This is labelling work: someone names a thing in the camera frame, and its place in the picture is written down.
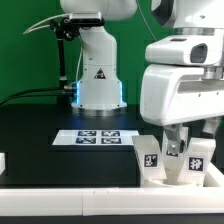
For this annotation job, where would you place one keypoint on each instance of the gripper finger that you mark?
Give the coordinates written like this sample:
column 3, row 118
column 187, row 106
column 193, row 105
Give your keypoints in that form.
column 174, row 144
column 211, row 127

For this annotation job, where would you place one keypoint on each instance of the white obstacle fence frame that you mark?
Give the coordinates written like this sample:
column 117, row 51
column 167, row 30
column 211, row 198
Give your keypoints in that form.
column 117, row 201

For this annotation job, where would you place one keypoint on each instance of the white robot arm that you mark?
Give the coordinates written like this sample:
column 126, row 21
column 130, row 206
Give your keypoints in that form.
column 99, row 87

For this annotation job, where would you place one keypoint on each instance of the black camera on stand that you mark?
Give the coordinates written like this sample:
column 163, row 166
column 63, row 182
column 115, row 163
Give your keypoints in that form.
column 87, row 19

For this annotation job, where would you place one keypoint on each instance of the white marker tag plate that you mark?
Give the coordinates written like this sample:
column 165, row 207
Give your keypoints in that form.
column 94, row 137

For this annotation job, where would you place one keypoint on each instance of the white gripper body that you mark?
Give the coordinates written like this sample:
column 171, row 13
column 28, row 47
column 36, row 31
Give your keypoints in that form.
column 177, row 94

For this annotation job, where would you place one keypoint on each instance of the black camera stand pole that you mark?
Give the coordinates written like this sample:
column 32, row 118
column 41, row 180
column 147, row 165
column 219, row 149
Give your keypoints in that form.
column 64, row 31

